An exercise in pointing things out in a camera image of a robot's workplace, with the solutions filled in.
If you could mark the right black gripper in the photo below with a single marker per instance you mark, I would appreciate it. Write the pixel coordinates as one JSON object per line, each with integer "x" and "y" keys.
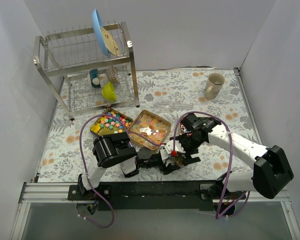
{"x": 188, "y": 147}

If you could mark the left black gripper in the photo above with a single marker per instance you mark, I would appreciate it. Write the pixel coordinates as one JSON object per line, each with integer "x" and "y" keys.
{"x": 163, "y": 162}

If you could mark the gold round jar lid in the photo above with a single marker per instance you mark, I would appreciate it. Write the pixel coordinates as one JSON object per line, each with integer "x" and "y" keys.
{"x": 178, "y": 160}

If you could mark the gold tin of lollipops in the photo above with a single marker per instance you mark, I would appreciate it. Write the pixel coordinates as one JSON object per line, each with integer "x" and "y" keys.
{"x": 182, "y": 128}

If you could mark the gold tin of gummy candies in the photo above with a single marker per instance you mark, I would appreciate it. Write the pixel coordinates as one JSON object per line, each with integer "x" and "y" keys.
{"x": 149, "y": 130}

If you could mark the gold tin of star candies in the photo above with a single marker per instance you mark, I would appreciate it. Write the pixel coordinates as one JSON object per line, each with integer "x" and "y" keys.
{"x": 112, "y": 123}

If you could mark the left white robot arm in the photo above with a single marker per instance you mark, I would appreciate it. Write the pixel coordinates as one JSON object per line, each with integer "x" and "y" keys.
{"x": 116, "y": 149}

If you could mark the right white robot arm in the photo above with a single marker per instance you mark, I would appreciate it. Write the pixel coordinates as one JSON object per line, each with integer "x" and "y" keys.
{"x": 269, "y": 172}

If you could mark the floral table mat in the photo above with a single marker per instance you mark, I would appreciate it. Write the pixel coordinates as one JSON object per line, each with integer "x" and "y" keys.
{"x": 62, "y": 161}

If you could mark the beige ceramic mug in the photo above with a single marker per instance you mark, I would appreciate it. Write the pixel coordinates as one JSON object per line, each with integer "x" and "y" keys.
{"x": 214, "y": 84}

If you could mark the lime green bowl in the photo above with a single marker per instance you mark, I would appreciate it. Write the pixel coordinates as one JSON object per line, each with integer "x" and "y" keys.
{"x": 108, "y": 92}

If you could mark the patterned ceramic cup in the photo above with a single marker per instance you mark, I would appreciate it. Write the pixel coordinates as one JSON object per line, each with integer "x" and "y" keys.
{"x": 112, "y": 75}

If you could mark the blue white mug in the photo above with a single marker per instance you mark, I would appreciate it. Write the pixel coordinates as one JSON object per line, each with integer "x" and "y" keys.
{"x": 93, "y": 78}

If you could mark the steel dish rack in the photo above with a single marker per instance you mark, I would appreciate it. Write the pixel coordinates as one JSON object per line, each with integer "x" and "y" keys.
{"x": 64, "y": 60}

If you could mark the cream floral plate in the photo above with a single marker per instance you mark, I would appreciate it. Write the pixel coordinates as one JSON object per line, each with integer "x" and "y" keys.
{"x": 110, "y": 42}

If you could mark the blue plate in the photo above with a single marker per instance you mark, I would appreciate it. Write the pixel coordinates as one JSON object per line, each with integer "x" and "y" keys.
{"x": 96, "y": 25}

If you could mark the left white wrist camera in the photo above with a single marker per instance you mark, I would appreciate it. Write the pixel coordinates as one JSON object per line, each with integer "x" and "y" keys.
{"x": 165, "y": 156}

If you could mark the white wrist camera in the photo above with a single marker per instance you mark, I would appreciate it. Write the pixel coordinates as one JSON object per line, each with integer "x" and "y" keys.
{"x": 165, "y": 156}
{"x": 174, "y": 146}

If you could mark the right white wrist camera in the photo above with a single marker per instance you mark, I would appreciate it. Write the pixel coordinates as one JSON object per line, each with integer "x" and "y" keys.
{"x": 174, "y": 146}

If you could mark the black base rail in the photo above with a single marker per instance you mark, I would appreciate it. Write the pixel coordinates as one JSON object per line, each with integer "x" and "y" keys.
{"x": 202, "y": 195}

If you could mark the aluminium frame rail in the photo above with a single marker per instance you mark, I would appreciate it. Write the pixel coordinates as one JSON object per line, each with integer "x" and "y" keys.
{"x": 39, "y": 193}

